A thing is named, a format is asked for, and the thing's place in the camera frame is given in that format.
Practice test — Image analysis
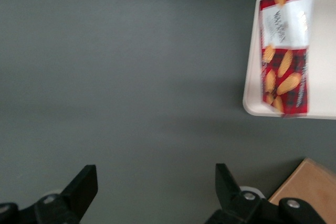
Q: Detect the beige plastic tray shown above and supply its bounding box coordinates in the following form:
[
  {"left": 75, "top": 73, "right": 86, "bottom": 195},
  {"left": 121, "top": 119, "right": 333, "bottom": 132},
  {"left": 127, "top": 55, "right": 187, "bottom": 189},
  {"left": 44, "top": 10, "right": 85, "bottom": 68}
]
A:
[{"left": 242, "top": 0, "right": 336, "bottom": 120}]

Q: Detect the red cookie box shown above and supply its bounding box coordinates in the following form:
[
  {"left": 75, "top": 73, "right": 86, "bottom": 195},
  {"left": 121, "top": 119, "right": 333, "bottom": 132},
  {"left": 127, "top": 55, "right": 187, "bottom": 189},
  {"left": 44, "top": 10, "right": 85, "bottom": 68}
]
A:
[{"left": 258, "top": 0, "right": 316, "bottom": 119}]

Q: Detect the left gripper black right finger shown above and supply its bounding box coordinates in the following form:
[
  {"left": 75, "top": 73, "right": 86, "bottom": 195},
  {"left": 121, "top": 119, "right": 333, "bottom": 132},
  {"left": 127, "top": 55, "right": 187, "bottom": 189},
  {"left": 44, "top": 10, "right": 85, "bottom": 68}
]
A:
[{"left": 204, "top": 163, "right": 326, "bottom": 224}]

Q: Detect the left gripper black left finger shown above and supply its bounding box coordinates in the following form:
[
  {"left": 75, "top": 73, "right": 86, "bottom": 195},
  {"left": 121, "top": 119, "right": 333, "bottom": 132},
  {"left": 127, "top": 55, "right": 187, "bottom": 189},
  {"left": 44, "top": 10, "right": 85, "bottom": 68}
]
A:
[{"left": 0, "top": 164, "right": 99, "bottom": 224}]

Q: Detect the wooden drawer cabinet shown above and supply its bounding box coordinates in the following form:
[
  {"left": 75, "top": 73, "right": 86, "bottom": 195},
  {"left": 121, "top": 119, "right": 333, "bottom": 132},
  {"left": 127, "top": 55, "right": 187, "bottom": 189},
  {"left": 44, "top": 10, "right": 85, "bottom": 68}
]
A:
[{"left": 268, "top": 157, "right": 336, "bottom": 224}]

